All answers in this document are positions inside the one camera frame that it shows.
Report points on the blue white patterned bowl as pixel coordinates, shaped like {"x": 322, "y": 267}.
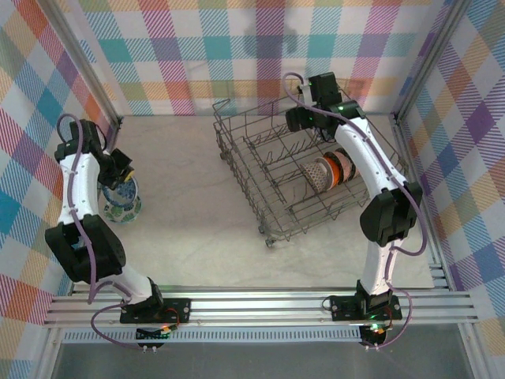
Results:
{"x": 122, "y": 205}

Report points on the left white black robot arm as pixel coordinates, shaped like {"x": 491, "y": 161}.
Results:
{"x": 79, "y": 185}

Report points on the small controller board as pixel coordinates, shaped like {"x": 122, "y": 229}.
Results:
{"x": 152, "y": 335}
{"x": 372, "y": 335}

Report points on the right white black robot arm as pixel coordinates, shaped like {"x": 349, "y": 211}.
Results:
{"x": 371, "y": 158}

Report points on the small mosaic tile pattern bowl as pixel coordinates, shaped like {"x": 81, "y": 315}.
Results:
{"x": 315, "y": 173}

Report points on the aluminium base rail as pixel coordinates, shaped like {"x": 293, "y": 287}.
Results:
{"x": 256, "y": 308}

